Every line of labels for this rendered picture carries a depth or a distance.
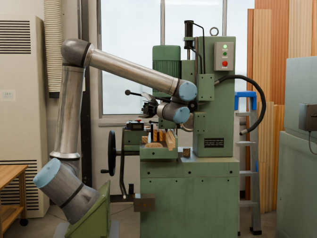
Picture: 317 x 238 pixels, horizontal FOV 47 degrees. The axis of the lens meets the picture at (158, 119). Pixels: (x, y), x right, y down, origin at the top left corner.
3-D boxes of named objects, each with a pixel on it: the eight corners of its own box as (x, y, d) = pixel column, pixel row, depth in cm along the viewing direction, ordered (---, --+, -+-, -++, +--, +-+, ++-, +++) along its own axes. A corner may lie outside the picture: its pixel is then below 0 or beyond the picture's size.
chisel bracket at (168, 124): (158, 129, 232) (158, 116, 231) (179, 129, 232) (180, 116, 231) (158, 131, 224) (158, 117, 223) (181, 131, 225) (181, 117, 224)
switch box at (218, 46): (213, 70, 214) (214, 42, 212) (230, 70, 215) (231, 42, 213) (215, 70, 208) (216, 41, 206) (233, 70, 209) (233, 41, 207)
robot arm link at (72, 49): (61, 30, 162) (202, 83, 170) (65, 35, 174) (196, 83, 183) (53, 55, 162) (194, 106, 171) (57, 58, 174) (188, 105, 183)
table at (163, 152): (127, 139, 259) (126, 131, 259) (170, 139, 261) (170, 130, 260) (122, 159, 199) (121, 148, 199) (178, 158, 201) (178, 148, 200)
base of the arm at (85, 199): (96, 203, 160) (80, 187, 159) (67, 231, 163) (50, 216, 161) (103, 187, 179) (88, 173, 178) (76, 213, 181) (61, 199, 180)
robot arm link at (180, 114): (193, 106, 188) (188, 125, 189) (176, 103, 197) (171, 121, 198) (180, 104, 182) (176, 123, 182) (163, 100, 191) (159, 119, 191)
